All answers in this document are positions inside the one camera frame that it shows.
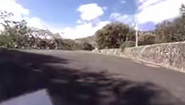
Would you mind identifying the grey asphalt road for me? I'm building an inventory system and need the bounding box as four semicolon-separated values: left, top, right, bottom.
0;40;185;105

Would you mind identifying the pale pole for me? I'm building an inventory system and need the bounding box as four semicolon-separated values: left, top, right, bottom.
132;22;142;49

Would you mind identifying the rough stone wall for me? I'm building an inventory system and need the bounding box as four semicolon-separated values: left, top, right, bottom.
94;26;185;74

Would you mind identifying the row of trees and bushes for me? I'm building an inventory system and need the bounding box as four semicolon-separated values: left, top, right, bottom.
0;9;99;60

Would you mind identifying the large bushy tree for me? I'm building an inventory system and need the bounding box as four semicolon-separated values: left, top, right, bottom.
93;20;139;54

